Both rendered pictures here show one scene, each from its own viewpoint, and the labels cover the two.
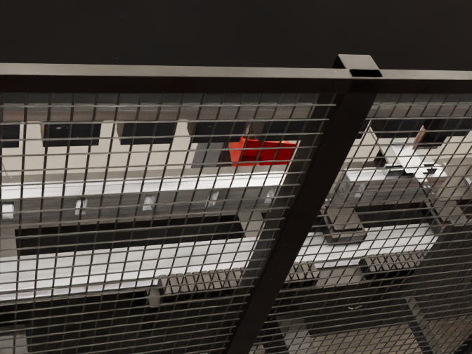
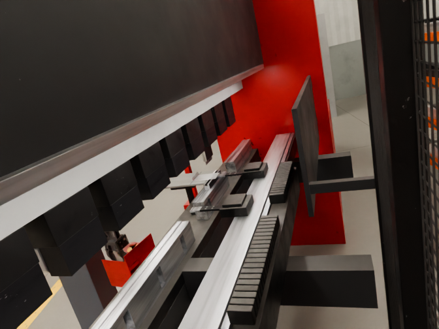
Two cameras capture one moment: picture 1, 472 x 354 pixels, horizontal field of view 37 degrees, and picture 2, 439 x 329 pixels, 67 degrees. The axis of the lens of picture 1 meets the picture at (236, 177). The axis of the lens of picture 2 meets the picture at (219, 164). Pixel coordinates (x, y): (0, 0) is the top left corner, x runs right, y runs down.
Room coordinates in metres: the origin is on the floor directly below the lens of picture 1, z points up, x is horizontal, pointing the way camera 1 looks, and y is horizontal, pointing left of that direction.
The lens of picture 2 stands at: (0.56, 0.43, 1.56)
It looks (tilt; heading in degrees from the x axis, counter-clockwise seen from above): 17 degrees down; 322
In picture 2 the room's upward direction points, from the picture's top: 14 degrees counter-clockwise
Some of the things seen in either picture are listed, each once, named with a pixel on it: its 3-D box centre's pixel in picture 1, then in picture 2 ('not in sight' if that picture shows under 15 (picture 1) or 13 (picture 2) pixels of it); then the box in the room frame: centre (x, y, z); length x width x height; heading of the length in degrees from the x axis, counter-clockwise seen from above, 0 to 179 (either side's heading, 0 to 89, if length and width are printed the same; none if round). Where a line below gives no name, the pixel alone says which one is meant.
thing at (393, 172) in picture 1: (409, 168); (212, 179); (1.90, -0.55, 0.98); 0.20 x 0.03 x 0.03; 121
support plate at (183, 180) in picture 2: (395, 136); (187, 179); (2.03, -0.49, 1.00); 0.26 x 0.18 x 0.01; 31
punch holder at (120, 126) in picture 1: (147, 111); (66, 230); (1.41, 0.28, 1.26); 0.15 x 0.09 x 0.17; 121
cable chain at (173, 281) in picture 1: (240, 280); (258, 258); (1.17, -0.10, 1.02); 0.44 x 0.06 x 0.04; 121
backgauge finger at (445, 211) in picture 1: (435, 199); (240, 171); (1.76, -0.64, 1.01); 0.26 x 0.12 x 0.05; 31
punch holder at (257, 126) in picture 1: (284, 109); (145, 170); (1.61, -0.07, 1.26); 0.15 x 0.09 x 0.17; 121
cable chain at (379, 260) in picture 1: (418, 261); (282, 180); (1.45, -0.59, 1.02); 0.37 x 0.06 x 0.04; 121
